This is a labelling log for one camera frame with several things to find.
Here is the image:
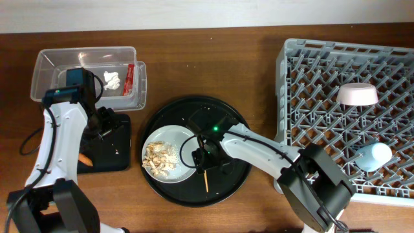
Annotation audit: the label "red snack wrapper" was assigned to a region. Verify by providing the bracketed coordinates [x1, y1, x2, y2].
[122, 63, 135, 96]

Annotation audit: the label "grey dishwasher rack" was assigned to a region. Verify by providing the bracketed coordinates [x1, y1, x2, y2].
[275, 39, 413, 207]

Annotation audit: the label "clear plastic bin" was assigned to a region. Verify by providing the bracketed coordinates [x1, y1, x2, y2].
[30, 47, 147, 111]

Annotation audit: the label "orange carrot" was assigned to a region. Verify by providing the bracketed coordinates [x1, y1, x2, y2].
[78, 153, 93, 167]

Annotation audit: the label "round black tray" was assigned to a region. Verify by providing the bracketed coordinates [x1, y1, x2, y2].
[140, 96, 252, 207]

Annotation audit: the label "white tissue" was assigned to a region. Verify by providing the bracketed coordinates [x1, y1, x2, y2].
[103, 71, 120, 90]

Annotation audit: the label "light blue cup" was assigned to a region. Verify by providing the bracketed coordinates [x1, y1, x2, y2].
[355, 142, 392, 172]

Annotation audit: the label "grey round plate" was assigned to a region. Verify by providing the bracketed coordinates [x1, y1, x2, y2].
[141, 125, 199, 184]

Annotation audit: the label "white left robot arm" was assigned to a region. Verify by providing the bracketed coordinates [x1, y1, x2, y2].
[4, 85, 127, 232]

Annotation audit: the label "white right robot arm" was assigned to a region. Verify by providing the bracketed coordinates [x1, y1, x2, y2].
[187, 114, 356, 232]

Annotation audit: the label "pink bowl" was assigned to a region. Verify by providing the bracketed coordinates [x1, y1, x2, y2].
[336, 83, 378, 106]

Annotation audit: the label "black rectangular tray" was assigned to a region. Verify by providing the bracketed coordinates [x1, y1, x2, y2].
[77, 114, 131, 174]

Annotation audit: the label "peanut shells and rice scraps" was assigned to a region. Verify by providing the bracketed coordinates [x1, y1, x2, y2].
[142, 141, 179, 177]

